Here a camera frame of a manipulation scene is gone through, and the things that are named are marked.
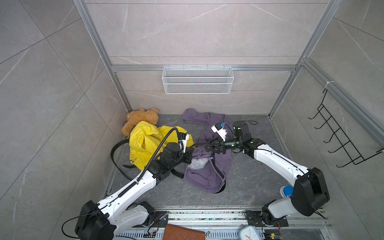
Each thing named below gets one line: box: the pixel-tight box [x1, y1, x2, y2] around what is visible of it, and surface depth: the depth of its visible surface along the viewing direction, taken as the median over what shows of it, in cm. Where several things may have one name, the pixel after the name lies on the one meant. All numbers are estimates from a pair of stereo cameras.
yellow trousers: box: [129, 120, 194, 171], surface depth 89 cm
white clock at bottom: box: [238, 225, 262, 240], surface depth 69 cm
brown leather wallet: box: [162, 224, 206, 240], surface depth 69 cm
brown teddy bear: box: [121, 108, 159, 136], surface depth 109 cm
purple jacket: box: [182, 108, 233, 194], surface depth 87 cm
